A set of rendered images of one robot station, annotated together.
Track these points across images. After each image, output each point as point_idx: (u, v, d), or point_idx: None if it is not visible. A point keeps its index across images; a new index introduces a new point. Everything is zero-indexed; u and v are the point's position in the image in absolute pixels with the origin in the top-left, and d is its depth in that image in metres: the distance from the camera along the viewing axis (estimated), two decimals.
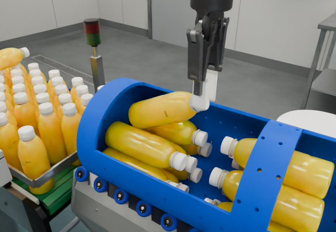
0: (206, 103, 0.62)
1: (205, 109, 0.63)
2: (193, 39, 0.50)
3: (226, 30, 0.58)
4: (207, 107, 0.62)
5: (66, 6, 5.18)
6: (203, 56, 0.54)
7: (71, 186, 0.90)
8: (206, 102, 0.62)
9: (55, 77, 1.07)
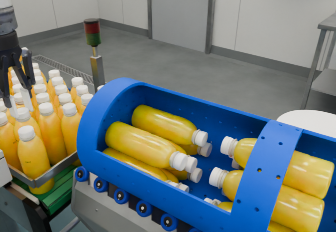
0: (23, 111, 0.82)
1: (26, 114, 0.82)
2: None
3: (30, 60, 0.79)
4: (25, 111, 0.82)
5: (66, 6, 5.18)
6: (2, 80, 0.75)
7: (71, 186, 0.90)
8: (24, 110, 0.83)
9: (55, 77, 1.07)
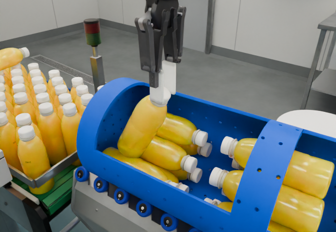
0: (25, 116, 0.83)
1: (27, 120, 0.83)
2: (141, 27, 0.48)
3: (183, 20, 0.57)
4: (26, 117, 0.83)
5: (66, 6, 5.18)
6: (156, 46, 0.52)
7: (71, 186, 0.90)
8: (25, 116, 0.84)
9: (55, 77, 1.07)
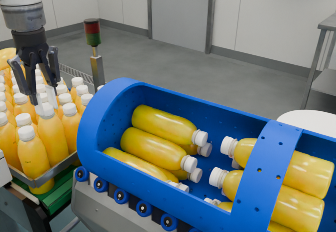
0: (25, 116, 0.83)
1: (27, 120, 0.83)
2: (12, 66, 0.70)
3: (56, 56, 0.78)
4: (26, 117, 0.83)
5: (66, 6, 5.18)
6: (29, 77, 0.74)
7: (71, 186, 0.90)
8: (25, 116, 0.84)
9: None
